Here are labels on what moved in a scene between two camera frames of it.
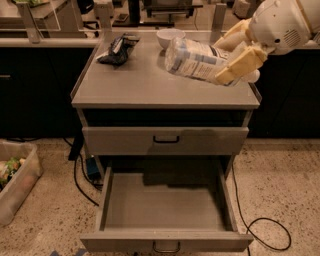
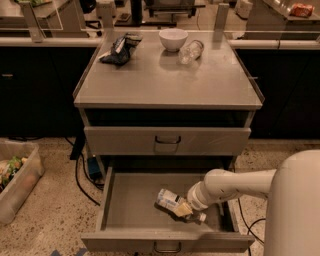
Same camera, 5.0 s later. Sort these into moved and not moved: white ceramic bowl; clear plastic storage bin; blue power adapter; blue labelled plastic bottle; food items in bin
Moved: blue labelled plastic bottle
Not moved: food items in bin; clear plastic storage bin; blue power adapter; white ceramic bowl
